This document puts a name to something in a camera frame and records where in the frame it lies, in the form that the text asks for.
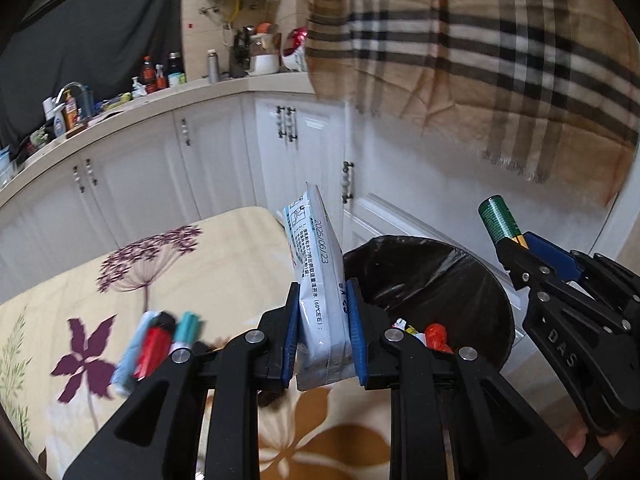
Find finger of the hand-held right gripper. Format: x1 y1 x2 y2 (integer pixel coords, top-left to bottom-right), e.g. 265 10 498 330
522 231 640 311
495 237 558 293

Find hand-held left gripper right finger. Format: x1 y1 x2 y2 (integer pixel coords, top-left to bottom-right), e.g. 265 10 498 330
345 279 588 480

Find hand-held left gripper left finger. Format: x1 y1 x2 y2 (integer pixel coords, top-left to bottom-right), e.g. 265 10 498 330
62 282 301 480

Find yellow wrapper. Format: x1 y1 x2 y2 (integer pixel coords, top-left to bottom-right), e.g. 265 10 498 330
395 317 426 342

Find green battery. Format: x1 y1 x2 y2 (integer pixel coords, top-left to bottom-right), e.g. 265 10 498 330
477 195 528 251

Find large white blue packet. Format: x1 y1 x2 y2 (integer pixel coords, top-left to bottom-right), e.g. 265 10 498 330
281 182 357 391

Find bin with black bag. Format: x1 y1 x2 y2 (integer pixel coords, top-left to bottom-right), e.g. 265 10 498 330
342 235 516 381

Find red plastic bag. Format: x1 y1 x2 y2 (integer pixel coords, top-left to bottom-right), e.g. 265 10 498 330
424 323 456 356

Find person's right hand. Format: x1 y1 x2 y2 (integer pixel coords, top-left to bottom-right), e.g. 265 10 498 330
565 417 618 458

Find teal tube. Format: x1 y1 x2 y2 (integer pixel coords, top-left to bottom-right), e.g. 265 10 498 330
170 311 203 356

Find red black cylinder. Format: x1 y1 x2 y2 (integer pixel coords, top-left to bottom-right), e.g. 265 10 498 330
132 312 176 381

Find light blue tube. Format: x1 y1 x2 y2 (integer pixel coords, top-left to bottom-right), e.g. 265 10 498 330
111 310 161 398

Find white base cabinets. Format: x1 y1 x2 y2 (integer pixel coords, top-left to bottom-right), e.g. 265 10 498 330
0 87 640 376

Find plaid cloth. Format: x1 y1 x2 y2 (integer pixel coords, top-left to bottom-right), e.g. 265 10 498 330
305 0 640 208

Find floral tablecloth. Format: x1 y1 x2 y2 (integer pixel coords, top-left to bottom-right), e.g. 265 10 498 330
0 205 396 480

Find white blender appliance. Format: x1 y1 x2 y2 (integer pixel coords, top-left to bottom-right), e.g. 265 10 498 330
248 22 281 76

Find red rice cooker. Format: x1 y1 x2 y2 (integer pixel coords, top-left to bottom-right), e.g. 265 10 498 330
282 27 308 73

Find black knife block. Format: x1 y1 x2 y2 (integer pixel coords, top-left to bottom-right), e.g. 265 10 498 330
231 27 251 78

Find chrome faucet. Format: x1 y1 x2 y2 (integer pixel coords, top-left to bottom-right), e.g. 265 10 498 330
56 81 87 126

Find black curtain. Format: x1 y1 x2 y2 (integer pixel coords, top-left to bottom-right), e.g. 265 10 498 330
0 0 183 151

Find yellow gas hose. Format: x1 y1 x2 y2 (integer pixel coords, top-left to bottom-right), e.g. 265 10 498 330
222 0 243 31

